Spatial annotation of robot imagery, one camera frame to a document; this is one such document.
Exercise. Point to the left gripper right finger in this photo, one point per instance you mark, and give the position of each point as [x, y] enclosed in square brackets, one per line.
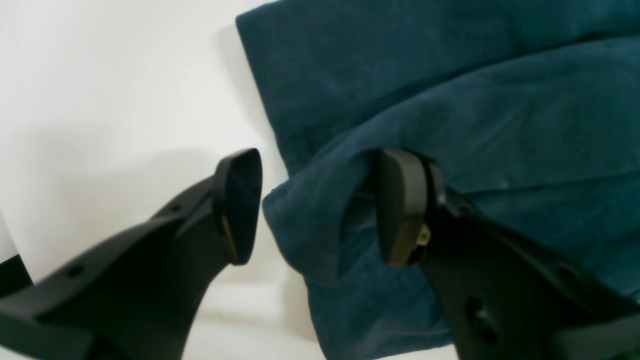
[505, 296]

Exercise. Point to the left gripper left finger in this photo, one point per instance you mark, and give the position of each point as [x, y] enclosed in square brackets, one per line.
[135, 295]

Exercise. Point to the dark blue t-shirt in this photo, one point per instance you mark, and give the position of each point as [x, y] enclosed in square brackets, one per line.
[530, 108]

